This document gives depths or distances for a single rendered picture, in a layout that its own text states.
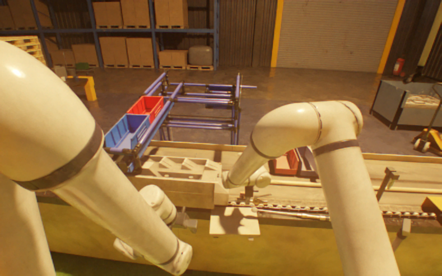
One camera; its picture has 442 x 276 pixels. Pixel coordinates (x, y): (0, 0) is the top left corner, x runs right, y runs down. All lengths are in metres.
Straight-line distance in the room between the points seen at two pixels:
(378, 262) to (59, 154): 0.62
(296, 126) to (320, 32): 11.39
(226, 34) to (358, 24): 6.04
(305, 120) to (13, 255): 0.62
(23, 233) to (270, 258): 1.65
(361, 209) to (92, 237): 1.93
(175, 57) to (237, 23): 3.33
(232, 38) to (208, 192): 10.37
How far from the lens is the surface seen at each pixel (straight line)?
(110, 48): 11.60
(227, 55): 11.53
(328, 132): 0.61
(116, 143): 1.49
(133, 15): 10.94
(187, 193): 1.47
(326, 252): 1.91
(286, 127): 0.56
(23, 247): 0.50
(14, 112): 0.27
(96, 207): 0.38
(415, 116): 5.93
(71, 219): 2.09
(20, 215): 0.47
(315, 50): 11.93
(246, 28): 11.42
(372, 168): 2.43
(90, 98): 6.80
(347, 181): 0.60
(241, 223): 1.46
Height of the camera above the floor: 1.89
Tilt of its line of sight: 28 degrees down
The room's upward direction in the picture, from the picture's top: 1 degrees clockwise
